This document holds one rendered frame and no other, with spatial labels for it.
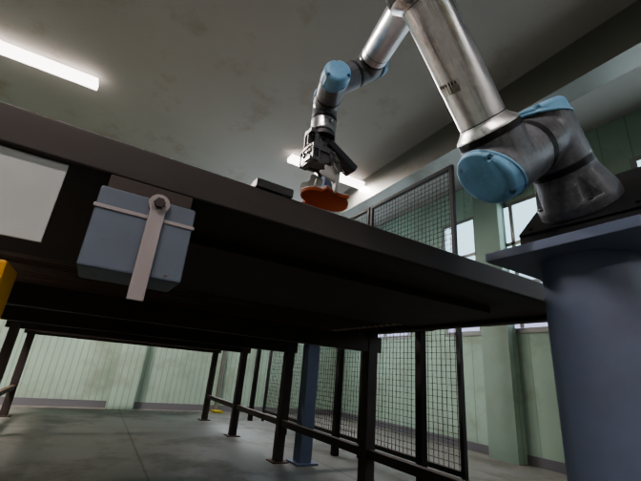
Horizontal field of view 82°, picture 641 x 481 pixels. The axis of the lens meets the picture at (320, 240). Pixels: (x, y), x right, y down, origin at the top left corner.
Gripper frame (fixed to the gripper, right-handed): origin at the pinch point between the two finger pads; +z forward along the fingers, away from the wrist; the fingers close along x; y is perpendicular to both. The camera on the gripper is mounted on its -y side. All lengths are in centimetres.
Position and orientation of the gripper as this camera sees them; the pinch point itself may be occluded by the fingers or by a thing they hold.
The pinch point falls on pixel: (324, 198)
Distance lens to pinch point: 102.6
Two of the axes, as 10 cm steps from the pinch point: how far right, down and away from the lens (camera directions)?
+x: 5.6, -2.4, -7.9
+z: -0.6, 9.4, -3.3
